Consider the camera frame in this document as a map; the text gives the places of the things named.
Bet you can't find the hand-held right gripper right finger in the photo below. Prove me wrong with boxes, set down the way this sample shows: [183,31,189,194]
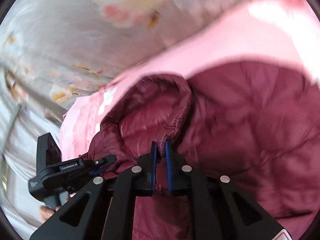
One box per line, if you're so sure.
[165,140,293,240]

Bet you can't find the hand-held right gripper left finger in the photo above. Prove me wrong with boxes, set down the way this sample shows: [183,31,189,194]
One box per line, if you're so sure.
[29,141,158,240]

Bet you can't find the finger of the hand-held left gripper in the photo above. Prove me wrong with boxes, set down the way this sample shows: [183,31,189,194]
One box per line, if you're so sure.
[88,154,117,176]

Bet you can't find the pink printed blanket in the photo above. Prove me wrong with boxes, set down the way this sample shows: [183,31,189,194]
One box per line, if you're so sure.
[59,0,320,165]

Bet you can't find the white curtain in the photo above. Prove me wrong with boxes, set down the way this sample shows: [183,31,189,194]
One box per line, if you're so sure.
[0,97,64,232]

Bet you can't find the person's left hand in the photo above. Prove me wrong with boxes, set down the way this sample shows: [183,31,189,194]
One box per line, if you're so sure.
[39,197,72,222]

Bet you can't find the maroon puffer jacket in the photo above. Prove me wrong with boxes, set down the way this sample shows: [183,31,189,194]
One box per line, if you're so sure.
[86,61,320,240]

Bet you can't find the grey floral blanket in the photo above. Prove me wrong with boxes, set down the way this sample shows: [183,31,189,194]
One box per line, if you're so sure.
[0,0,302,120]

